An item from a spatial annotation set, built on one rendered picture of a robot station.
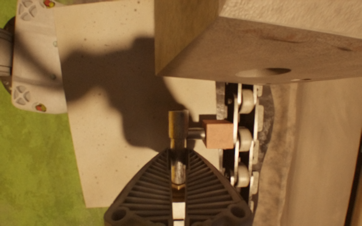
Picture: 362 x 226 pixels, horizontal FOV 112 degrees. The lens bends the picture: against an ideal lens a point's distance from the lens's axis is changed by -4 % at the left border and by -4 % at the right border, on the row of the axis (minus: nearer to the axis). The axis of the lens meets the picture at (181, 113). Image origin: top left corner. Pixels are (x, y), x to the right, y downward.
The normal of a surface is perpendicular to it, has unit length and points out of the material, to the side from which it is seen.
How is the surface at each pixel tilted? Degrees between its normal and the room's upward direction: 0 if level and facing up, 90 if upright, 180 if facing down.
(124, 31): 0
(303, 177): 0
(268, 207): 23
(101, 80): 0
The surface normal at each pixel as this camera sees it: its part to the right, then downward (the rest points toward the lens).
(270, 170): -0.34, 0.10
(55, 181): 0.03, 0.11
